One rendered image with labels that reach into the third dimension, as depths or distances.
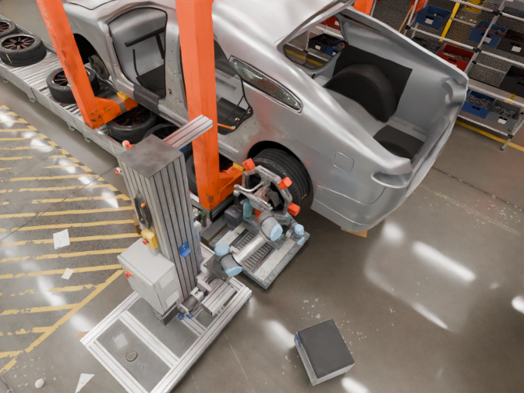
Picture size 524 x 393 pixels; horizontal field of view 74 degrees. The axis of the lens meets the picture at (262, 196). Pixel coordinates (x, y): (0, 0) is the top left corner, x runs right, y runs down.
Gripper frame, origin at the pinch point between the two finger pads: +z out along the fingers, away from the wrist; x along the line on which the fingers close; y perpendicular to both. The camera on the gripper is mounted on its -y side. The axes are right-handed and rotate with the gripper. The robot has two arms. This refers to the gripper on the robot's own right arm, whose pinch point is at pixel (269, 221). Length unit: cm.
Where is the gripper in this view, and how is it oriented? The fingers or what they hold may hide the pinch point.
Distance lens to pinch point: 311.5
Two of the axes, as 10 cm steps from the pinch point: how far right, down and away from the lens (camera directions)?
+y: 0.5, -6.5, -7.6
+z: -7.9, -4.9, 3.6
